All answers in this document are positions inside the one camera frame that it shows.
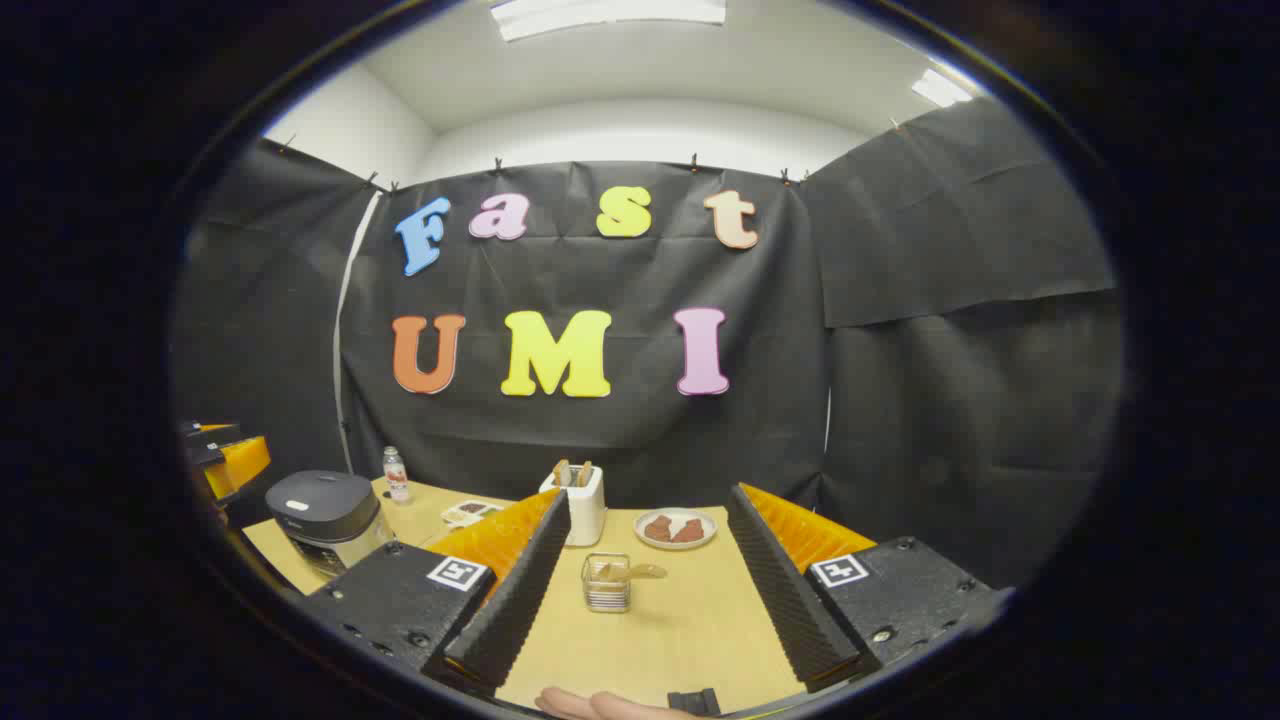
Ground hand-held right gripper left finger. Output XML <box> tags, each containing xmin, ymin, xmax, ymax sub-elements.
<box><xmin>300</xmin><ymin>488</ymin><xmax>572</xmax><ymax>699</ymax></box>

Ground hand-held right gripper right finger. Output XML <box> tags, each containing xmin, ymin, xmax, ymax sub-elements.
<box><xmin>726</xmin><ymin>483</ymin><xmax>1013</xmax><ymax>693</ymax></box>

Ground metal wire chopstick holder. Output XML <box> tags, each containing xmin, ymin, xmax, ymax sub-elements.
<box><xmin>581</xmin><ymin>552</ymin><xmax>633</xmax><ymax>613</ymax></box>

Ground dark grey rice cooker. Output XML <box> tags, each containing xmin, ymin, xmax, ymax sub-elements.
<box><xmin>265</xmin><ymin>470</ymin><xmax>394</xmax><ymax>579</ymax></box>

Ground white divided condiment tray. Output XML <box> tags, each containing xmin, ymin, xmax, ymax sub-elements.
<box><xmin>441</xmin><ymin>499</ymin><xmax>504</xmax><ymax>529</ymax></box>

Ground white toaster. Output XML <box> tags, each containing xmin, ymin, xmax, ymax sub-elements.
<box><xmin>539</xmin><ymin>465</ymin><xmax>607</xmax><ymax>548</ymax></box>

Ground white round plate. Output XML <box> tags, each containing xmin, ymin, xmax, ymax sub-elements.
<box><xmin>634</xmin><ymin>507</ymin><xmax>718</xmax><ymax>551</ymax></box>

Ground black backdrop cloth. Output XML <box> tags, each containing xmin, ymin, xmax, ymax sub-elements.
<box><xmin>172</xmin><ymin>97</ymin><xmax>1126</xmax><ymax>591</ymax></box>

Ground small ceiling light panel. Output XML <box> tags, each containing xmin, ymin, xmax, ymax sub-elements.
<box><xmin>911</xmin><ymin>68</ymin><xmax>973</xmax><ymax>109</ymax></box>

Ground long ceiling light panel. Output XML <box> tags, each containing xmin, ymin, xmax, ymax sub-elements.
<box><xmin>490</xmin><ymin>0</ymin><xmax>728</xmax><ymax>43</ymax></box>

